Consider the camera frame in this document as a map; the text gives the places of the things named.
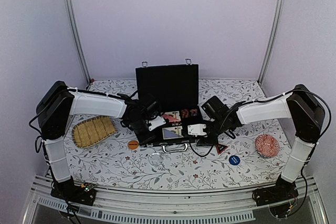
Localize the woven bamboo tray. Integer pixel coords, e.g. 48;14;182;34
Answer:
72;116;116;149

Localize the left aluminium frame post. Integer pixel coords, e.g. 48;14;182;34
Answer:
64;0;92;84

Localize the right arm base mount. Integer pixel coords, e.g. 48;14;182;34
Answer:
252;178;299;219

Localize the clear plastic round lid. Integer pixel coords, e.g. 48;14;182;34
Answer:
148;152;163;166

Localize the blue round dealer button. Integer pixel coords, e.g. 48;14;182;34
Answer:
229;155;240;166

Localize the red playing card deck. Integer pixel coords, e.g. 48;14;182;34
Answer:
162;111;181;123

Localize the red patterned bowl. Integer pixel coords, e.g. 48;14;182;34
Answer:
255;134;280;158

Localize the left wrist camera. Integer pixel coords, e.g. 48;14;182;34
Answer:
148;116;166;131

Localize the purple poker chip stack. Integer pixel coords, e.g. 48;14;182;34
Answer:
190;109;198;116

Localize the orange round dealer button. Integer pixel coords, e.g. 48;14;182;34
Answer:
128;140;139;150

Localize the black triangular all-in button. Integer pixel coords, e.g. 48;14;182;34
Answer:
216;144;228;155

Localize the front aluminium rail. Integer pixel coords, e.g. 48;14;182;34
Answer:
20;175;332;223

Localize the floral table cloth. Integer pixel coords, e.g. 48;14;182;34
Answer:
58;78;300;191

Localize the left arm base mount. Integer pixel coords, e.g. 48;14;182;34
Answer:
50;180;97;206

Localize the right aluminium frame post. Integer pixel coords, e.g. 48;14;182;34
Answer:
258;0;285;85

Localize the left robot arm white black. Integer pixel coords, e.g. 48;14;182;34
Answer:
28;81;166;200

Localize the aluminium frame post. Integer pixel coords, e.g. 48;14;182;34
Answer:
258;0;285;85
64;0;92;84

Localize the black poker set case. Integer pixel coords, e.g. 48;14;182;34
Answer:
135;63;205;147

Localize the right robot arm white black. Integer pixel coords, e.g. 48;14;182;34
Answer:
192;83;315;187

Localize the blue playing card deck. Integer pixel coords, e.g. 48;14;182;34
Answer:
162;126;183;140

